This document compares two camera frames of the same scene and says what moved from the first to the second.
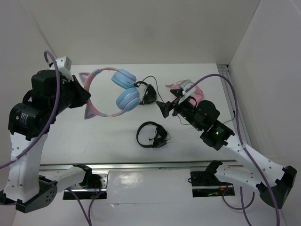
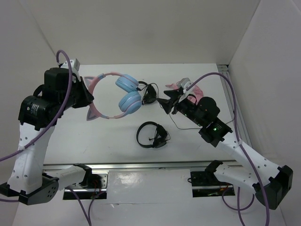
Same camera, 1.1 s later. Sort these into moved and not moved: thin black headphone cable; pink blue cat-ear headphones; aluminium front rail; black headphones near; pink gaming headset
Moved: thin black headphone cable; pink blue cat-ear headphones
Not moved: aluminium front rail; black headphones near; pink gaming headset
